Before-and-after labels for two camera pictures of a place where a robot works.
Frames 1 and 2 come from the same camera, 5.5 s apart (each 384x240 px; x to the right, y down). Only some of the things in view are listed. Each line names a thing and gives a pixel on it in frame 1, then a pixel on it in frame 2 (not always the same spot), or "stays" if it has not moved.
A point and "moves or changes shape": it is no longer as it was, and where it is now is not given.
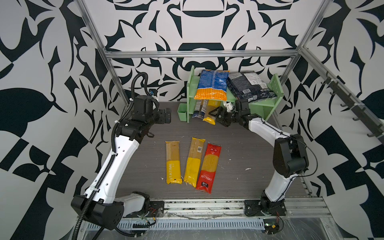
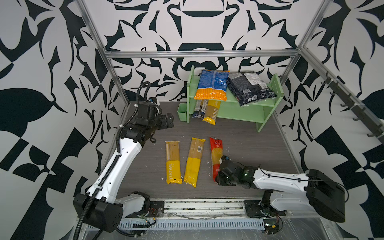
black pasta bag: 248,86 stays
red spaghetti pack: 210,163 moves or changes shape
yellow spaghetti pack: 212,104 stays
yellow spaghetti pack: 173,162 stays
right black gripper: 224,117 to 219,180
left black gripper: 160,118 to 163,123
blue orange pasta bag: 212,85 stays
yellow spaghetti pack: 193,166 stays
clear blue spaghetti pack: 200,109 stays
